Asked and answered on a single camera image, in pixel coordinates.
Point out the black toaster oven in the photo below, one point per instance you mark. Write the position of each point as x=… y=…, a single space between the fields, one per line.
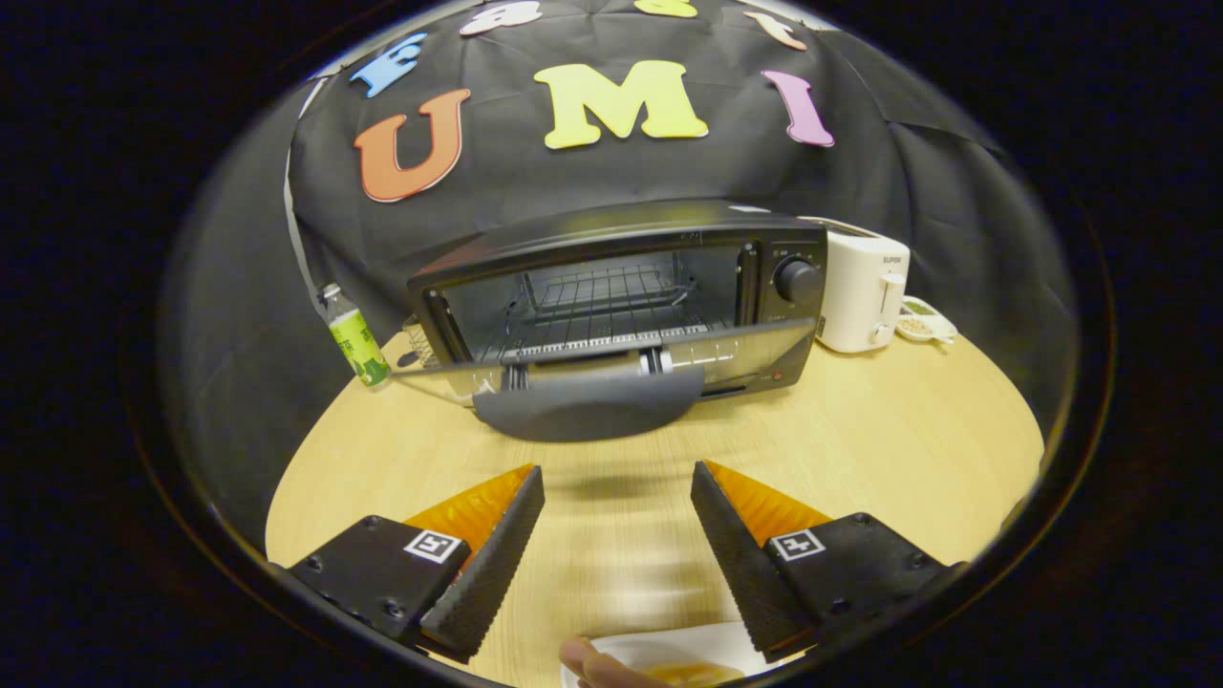
x=611 y=225

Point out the round bread bun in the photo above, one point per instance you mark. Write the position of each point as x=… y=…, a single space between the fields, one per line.
x=697 y=676

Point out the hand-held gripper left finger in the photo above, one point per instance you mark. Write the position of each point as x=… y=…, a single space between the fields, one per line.
x=497 y=564

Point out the white plate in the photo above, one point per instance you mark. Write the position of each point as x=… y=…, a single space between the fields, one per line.
x=659 y=645

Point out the clear utensil holder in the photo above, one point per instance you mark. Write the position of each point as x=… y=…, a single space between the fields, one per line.
x=420 y=344

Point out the small black disc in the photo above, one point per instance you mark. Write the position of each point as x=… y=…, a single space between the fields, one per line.
x=408 y=360

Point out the green label plastic bottle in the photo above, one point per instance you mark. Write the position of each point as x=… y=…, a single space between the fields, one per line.
x=357 y=339

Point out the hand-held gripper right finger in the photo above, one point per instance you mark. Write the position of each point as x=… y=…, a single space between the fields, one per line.
x=740 y=564

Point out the white pop-up toaster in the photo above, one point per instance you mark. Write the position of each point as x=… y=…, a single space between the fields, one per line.
x=855 y=296

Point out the small white dish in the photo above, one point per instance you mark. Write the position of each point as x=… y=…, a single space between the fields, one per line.
x=922 y=325

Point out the black backdrop cloth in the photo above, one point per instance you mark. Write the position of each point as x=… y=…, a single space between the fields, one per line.
x=516 y=162

